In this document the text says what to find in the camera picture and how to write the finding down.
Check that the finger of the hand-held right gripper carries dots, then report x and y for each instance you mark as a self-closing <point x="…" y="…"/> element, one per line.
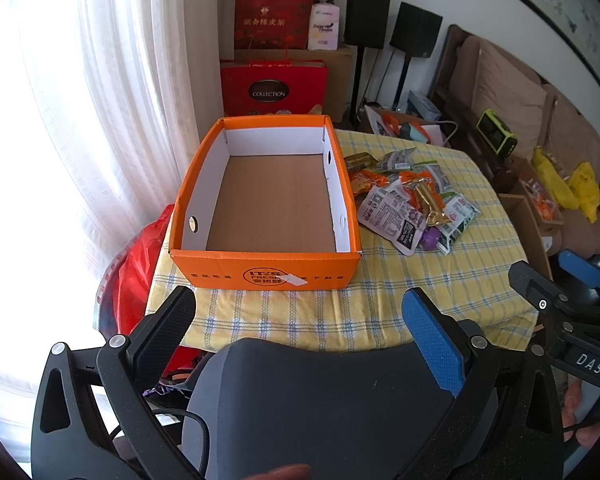
<point x="580" y="266"/>
<point x="532" y="282"/>

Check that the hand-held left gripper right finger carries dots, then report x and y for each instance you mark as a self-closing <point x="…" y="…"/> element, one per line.
<point x="432" y="345"/>

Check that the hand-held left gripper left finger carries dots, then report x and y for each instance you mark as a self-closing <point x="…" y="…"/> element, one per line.
<point x="172" y="317"/>

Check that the grey white box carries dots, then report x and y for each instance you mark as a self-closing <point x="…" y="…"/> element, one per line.
<point x="422" y="105"/>

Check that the large brown cardboard box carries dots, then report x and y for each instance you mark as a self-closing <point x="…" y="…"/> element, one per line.
<point x="340" y="80"/>

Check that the white tissue pack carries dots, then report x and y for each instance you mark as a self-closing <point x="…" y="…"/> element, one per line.
<point x="324" y="25"/>

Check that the black speaker stand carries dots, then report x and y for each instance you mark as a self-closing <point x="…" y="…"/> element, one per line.
<point x="405" y="82"/>
<point x="361" y="85"/>

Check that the beige sofa cushion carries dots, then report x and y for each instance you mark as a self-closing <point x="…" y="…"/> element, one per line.
<point x="575" y="135"/>
<point x="510" y="90"/>

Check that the low cardboard box with papers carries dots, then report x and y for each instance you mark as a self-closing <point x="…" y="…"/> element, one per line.
<point x="371" y="108"/>

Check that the open brown cardboard box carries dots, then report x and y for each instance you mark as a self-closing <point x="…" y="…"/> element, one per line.
<point x="535" y="240"/>

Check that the black speaker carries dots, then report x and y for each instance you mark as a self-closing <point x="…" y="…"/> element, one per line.
<point x="367" y="17"/>
<point x="416" y="30"/>

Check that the orange snack packet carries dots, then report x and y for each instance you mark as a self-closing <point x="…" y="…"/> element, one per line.
<point x="372" y="182"/>
<point x="415" y="178"/>

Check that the gold stick snack packet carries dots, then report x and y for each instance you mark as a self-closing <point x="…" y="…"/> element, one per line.
<point x="430" y="205"/>

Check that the yellow checked tablecloth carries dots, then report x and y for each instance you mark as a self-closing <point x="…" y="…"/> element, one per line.
<point x="360" y="305"/>

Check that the white sheer curtain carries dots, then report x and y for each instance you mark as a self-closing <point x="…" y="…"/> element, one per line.
<point x="105" y="85"/>

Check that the small cardboard box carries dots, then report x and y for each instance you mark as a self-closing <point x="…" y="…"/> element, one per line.
<point x="555" y="222"/>

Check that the gold brown snack packet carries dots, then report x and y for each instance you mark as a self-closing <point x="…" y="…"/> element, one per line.
<point x="358" y="161"/>

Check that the green black portable device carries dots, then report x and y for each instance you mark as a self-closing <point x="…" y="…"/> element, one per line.
<point x="497" y="132"/>

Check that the red gift bag oval label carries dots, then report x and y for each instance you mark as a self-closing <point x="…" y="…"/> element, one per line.
<point x="240" y="90"/>

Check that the orange grey teal device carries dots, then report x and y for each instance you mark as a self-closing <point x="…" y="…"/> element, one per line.
<point x="409" y="130"/>

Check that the yellow plastic bag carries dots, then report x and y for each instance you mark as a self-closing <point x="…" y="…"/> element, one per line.
<point x="585" y="190"/>
<point x="552" y="180"/>

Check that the white purple jelly pouch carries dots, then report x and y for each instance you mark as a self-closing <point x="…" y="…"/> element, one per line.
<point x="390" y="215"/>

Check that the brown wooden sofa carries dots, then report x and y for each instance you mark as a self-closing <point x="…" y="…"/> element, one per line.
<point x="450" y="95"/>

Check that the orange cardboard box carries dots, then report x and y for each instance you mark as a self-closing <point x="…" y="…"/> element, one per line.
<point x="215" y="272"/>

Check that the green white snack packet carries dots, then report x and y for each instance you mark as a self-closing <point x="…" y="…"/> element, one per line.
<point x="432" y="172"/>
<point x="460" y="212"/>
<point x="395" y="160"/>

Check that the red plastic bag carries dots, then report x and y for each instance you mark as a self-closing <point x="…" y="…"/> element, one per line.
<point x="135" y="280"/>

